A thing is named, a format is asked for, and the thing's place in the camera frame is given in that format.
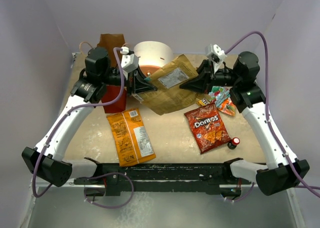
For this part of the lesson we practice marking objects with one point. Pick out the orange kettle chips bag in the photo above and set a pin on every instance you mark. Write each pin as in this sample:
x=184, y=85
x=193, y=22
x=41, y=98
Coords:
x=132, y=142

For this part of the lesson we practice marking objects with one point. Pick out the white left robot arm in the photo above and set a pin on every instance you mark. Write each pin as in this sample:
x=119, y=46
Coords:
x=45, y=159

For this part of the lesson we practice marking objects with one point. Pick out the red Doritos chip bag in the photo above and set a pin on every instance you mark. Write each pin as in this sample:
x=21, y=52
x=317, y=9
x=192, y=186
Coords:
x=207, y=127

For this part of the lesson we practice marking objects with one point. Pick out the white round drawer cabinet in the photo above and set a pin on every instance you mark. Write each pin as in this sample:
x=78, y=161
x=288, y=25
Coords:
x=152, y=56

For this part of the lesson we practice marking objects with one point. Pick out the red emergency stop button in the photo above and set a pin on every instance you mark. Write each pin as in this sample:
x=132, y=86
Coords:
x=232, y=144

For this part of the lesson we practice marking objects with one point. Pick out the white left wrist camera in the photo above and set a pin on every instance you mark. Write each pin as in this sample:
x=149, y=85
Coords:
x=130, y=61

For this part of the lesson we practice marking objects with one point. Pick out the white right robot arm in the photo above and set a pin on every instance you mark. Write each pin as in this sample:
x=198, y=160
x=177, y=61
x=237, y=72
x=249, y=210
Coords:
x=282, y=165

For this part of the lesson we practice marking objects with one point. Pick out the teal candy pouch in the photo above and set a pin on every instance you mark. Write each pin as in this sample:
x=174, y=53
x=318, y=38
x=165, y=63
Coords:
x=219, y=94

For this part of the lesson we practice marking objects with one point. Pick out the orange white snack bag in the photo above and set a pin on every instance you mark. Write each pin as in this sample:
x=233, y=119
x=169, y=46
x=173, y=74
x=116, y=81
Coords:
x=227, y=107

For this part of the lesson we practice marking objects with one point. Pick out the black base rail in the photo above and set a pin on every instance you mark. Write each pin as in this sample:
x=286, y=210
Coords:
x=210, y=178

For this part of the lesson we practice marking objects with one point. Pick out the gold foil snack bag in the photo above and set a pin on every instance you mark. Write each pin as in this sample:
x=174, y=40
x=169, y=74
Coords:
x=169, y=97

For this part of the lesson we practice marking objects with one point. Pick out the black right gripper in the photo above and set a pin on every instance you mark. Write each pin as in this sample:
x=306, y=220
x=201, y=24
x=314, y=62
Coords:
x=199, y=83

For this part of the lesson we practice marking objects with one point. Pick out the red brown paper bag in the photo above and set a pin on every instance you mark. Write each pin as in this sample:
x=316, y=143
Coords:
x=102, y=69

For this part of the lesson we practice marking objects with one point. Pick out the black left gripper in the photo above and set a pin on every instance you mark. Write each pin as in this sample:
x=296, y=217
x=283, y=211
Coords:
x=139, y=86

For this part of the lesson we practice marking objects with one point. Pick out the yellow M&M's candy pack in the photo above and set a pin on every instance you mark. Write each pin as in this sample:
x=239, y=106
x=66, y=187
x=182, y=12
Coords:
x=203, y=102

